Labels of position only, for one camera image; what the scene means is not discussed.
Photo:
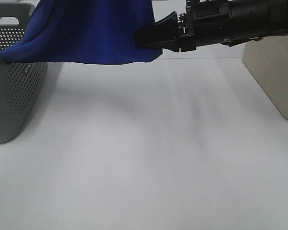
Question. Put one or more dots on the grey perforated plastic basket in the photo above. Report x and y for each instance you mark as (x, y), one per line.
(20, 83)

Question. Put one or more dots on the beige storage box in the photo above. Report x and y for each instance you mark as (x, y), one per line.
(267, 61)

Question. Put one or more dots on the blue microfibre towel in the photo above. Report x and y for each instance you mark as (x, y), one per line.
(85, 31)

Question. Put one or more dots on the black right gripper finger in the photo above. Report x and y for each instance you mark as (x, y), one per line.
(164, 34)

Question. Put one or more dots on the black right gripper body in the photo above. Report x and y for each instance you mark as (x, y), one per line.
(204, 23)

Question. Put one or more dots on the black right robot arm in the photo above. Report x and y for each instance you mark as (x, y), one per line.
(254, 20)

